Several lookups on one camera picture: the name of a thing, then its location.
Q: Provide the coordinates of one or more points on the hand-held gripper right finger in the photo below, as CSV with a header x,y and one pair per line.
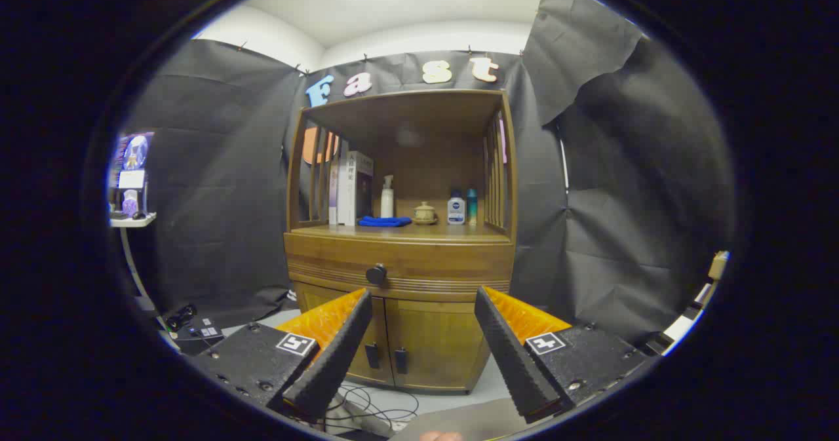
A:
x,y
518,362

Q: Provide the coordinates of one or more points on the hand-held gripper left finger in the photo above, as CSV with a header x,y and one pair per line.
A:
x,y
334,362

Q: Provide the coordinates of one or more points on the wooden drawer with black knob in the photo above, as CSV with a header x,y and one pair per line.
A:
x,y
446,257

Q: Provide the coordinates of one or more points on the wooden cabinet door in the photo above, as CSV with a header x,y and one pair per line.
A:
x,y
379,326
432,343

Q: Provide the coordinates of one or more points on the wooden countertop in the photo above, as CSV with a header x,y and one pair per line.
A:
x,y
446,232

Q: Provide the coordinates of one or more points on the wooden cabinet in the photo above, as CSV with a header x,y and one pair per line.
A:
x,y
406,110

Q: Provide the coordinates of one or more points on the black power box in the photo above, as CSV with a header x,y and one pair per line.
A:
x,y
196,344

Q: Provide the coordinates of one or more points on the blue cloth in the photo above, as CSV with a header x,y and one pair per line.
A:
x,y
383,221

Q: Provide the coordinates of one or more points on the teal bottle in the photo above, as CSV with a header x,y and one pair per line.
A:
x,y
472,205

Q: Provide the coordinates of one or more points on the thin purple book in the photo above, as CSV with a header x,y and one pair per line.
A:
x,y
333,198

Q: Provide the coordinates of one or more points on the white lotion bottle blue cap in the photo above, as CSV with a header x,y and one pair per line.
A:
x,y
456,210

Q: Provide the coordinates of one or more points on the white pump bottle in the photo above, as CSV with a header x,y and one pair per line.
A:
x,y
387,204

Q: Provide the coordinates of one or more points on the tan ceramic lidded jar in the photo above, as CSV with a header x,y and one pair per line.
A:
x,y
425,214

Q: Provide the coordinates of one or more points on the white book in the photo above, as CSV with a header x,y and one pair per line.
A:
x,y
351,189

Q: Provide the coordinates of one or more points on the black backdrop cloth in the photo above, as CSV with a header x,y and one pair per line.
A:
x,y
216,185

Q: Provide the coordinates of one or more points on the beige box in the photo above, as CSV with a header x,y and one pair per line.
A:
x,y
718,264

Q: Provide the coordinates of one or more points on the white shelf board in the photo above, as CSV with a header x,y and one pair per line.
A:
x,y
134,221

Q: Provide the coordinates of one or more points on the computer monitor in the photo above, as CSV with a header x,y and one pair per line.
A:
x,y
134,153

